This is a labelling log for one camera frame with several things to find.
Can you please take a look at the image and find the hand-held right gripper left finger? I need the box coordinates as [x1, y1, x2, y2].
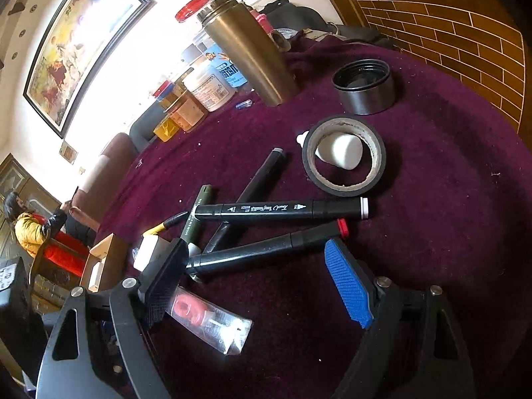
[35, 239, 190, 399]

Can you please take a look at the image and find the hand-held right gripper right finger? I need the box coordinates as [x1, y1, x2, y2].
[323, 238, 478, 399]

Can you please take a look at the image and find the white square box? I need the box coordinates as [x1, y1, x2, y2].
[132, 236, 169, 273]

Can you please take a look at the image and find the yellow and black pen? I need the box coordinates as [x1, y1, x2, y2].
[143, 211, 190, 235]

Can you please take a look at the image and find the cardboard box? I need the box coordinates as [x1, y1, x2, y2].
[78, 233, 140, 294]

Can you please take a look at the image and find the clear packet with red ring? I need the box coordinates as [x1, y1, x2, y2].
[170, 285, 254, 356]

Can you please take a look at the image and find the dark green marker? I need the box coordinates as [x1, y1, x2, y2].
[179, 184, 216, 258]

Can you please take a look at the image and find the black marker red end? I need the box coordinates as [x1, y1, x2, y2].
[186, 218, 349, 275]

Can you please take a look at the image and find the black marker white end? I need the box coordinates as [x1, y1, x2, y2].
[193, 197, 370, 222]

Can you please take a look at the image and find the black marker grey end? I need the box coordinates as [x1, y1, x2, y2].
[202, 147, 287, 254]

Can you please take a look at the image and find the red cloth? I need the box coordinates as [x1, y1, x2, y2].
[42, 233, 90, 277]

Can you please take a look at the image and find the purple tablecloth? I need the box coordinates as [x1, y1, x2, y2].
[93, 35, 532, 399]

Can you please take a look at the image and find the black tape roll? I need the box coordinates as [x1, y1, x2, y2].
[302, 114, 387, 198]

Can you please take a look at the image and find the white cone-shaped cap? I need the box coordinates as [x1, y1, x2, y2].
[315, 133, 363, 171]

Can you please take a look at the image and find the black leather sofa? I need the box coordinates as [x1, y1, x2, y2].
[129, 100, 167, 152]

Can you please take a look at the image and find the amber jar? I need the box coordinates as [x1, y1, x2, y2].
[165, 91, 208, 133]

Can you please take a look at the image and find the small jar with red lid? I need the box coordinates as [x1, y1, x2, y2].
[152, 81, 177, 104]

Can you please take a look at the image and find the white plastic jar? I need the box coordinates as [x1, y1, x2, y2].
[183, 67, 235, 113]

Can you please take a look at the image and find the black thermos lid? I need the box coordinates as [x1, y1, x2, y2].
[332, 59, 393, 115]

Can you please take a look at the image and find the clear jar with blue label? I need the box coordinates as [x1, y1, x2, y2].
[175, 0, 250, 89]

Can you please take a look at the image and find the bronze thermos bottle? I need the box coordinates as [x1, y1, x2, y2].
[196, 0, 301, 106]

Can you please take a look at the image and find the framed painting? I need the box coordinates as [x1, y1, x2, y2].
[23, 0, 156, 139]

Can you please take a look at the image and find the wooden counter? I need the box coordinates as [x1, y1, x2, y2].
[308, 0, 525, 134]

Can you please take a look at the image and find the pink-lidded bottle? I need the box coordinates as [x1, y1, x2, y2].
[249, 8, 275, 34]

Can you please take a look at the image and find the black bag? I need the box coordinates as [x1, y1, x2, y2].
[262, 0, 333, 30]

